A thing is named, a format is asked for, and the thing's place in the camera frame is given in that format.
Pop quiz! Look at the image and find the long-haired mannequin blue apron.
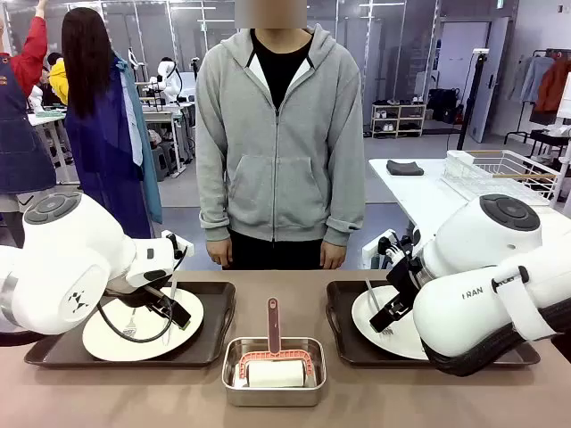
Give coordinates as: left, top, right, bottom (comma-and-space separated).
60, 6, 164, 240

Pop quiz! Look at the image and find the mannequin denim apron red sleeve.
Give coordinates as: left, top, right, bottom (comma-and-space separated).
0, 0, 58, 249

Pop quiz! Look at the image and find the wooden shoe rack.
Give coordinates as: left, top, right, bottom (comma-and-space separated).
370, 103, 427, 138

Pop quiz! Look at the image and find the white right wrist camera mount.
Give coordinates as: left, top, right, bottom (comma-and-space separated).
361, 227, 424, 269

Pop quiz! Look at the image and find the person in grey hoodie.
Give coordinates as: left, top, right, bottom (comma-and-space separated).
194, 24, 368, 271

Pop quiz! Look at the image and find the white side table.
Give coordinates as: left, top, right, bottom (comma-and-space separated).
361, 158, 571, 271

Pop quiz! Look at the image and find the white wire dish rack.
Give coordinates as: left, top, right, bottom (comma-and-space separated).
439, 149, 566, 207

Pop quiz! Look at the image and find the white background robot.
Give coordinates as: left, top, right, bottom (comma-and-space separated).
149, 56, 184, 104

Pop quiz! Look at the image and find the dark grey folded cloth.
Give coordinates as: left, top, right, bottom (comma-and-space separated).
385, 159, 425, 177

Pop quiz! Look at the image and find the person's right forearm grey sleeve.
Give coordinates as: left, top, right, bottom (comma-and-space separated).
195, 146, 234, 243

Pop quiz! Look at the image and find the white round plate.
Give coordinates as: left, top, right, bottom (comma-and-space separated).
82, 287, 205, 362
351, 284, 432, 361

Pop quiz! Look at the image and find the black bags pile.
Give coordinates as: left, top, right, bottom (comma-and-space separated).
426, 87, 461, 124

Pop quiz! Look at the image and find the grey plastic stool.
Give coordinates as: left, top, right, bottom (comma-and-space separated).
149, 144, 180, 182

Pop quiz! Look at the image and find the brown pink lint roller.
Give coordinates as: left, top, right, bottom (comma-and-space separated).
235, 297, 316, 390

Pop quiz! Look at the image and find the dark brown serving tray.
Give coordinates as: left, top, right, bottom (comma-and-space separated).
325, 279, 542, 369
24, 280, 236, 369

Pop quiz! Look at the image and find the rectangular steel pan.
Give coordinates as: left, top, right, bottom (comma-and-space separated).
221, 336, 327, 407

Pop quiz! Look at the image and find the person in yellow top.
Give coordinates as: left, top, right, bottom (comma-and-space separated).
46, 52, 70, 107

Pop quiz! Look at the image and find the person's left forearm grey sleeve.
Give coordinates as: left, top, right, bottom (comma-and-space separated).
324, 146, 368, 247

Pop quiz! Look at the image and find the black clothes rack with garments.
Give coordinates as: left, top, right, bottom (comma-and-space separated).
504, 48, 571, 144

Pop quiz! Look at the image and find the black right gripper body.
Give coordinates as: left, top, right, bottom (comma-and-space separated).
386, 261, 426, 309

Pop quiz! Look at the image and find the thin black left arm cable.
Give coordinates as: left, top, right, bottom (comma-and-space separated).
95, 235, 189, 344

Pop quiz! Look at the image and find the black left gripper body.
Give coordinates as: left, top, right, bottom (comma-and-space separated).
104, 284, 180, 314

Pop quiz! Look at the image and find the white background robot desk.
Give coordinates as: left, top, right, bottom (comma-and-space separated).
138, 100, 196, 176

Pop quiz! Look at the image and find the black tripod stand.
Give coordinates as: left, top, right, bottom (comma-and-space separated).
457, 47, 492, 151

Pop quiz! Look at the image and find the person's left hand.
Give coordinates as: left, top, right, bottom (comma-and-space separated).
319, 238, 348, 270

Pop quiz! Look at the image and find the person's right hand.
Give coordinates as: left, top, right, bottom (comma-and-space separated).
206, 238, 234, 266

